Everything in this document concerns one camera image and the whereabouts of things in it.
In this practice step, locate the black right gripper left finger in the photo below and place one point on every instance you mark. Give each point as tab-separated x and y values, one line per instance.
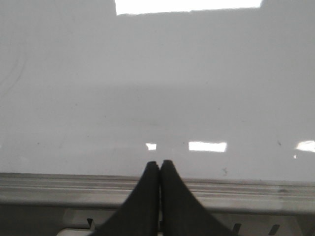
138	215

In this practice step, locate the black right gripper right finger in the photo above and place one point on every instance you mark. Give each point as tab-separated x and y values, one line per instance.
182	213

